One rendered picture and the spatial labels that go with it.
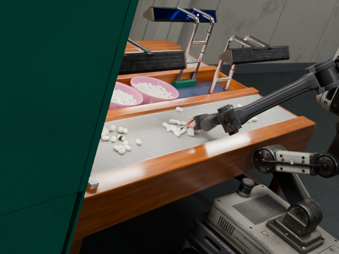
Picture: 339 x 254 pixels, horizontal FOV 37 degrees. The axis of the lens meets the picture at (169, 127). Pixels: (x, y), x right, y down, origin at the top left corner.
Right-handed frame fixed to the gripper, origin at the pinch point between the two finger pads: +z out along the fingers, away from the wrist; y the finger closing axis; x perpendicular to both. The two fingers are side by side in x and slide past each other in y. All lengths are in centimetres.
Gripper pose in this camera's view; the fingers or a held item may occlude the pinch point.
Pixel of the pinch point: (187, 124)
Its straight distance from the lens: 240.3
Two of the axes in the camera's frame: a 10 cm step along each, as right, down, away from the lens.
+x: 2.0, 9.8, 0.1
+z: -7.5, 1.5, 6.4
